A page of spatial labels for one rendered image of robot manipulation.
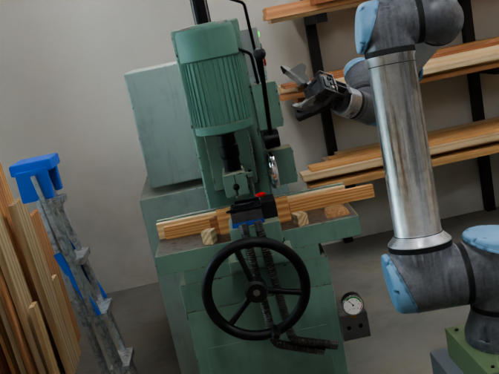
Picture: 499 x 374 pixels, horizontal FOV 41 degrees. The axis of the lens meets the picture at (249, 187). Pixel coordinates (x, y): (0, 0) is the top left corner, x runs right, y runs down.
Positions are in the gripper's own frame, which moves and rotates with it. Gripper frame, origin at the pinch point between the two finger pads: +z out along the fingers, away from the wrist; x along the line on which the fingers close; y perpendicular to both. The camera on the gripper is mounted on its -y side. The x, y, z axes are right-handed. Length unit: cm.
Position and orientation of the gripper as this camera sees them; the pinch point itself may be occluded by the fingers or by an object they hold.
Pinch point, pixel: (284, 87)
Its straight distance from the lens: 190.8
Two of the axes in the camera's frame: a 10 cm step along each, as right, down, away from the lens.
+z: -8.2, -1.8, -5.5
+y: 5.5, -5.3, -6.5
